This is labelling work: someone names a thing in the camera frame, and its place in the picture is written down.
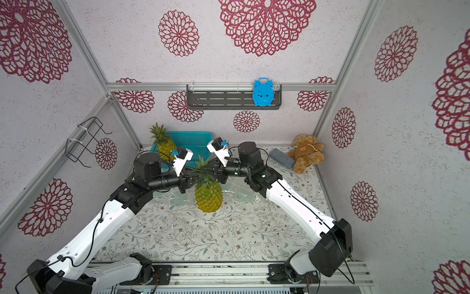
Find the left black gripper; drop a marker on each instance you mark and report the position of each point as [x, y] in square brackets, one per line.
[187, 182]

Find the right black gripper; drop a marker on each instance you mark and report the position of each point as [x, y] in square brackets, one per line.
[221, 174]

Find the zip-top bag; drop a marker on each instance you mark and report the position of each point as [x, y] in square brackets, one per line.
[236, 188]
[174, 197]

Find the greenish pineapple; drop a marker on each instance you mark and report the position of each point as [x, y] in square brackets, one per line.
[208, 193]

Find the yellow pineapple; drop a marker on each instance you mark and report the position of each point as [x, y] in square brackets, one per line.
[163, 141]

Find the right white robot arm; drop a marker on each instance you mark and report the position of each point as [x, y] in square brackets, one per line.
[333, 242]

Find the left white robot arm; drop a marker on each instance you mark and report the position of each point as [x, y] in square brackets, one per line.
[67, 271]

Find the teal plastic basket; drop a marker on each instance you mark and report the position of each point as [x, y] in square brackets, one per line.
[195, 141]

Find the grey sponge block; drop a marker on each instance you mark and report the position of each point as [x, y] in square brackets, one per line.
[282, 158]

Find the brown teddy bear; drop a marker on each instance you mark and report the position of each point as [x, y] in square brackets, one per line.
[306, 152]

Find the blue alarm clock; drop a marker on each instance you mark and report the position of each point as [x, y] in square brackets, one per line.
[263, 92]

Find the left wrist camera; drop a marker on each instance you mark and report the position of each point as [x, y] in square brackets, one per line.
[182, 155]

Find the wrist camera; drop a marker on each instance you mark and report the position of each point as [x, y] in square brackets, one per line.
[220, 149]
[182, 155]

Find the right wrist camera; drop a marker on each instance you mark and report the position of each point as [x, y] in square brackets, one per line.
[220, 149]

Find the grey wall shelf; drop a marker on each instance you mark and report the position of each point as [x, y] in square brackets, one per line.
[224, 99]

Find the black wire rack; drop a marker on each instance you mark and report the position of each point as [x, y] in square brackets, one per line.
[88, 131]

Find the metal base rail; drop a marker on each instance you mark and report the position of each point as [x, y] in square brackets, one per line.
[165, 275]

